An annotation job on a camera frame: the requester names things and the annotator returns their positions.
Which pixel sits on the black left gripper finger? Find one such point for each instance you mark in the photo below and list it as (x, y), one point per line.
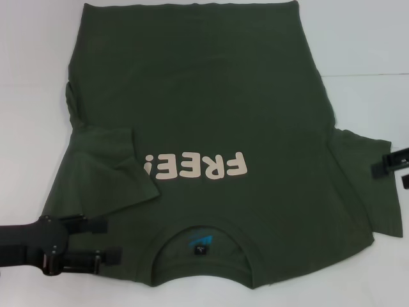
(96, 226)
(112, 256)

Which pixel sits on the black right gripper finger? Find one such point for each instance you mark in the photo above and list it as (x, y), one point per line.
(381, 169)
(405, 181)

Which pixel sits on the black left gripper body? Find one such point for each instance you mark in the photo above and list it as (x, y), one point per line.
(48, 236)

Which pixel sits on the dark green FREE t-shirt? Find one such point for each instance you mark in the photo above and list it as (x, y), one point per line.
(198, 96)

